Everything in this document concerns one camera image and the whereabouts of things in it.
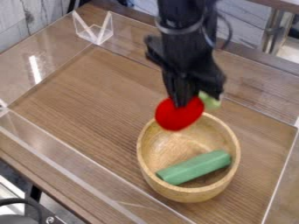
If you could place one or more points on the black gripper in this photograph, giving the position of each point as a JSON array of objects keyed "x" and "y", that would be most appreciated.
[{"x": 181, "y": 52}]

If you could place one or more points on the red plush fruit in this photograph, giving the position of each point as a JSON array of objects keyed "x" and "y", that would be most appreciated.
[{"x": 177, "y": 118}]

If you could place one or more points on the wooden bowl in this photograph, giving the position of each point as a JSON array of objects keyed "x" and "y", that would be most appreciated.
[{"x": 161, "y": 148}]

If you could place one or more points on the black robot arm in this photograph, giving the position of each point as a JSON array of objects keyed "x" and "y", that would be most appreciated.
[{"x": 180, "y": 13}]

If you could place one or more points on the green rectangular block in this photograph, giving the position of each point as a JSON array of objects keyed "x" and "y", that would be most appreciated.
[{"x": 195, "y": 167}]

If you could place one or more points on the metal stand in background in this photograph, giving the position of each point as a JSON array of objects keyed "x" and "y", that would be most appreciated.
[{"x": 276, "y": 30}]

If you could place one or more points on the black table leg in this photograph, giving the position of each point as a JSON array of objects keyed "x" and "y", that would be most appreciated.
[{"x": 34, "y": 193}]

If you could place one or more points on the clear acrylic corner bracket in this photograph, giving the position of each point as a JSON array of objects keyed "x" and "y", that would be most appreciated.
[{"x": 96, "y": 34}]

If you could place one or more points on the clear acrylic front wall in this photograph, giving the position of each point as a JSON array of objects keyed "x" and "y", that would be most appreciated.
[{"x": 86, "y": 187}]

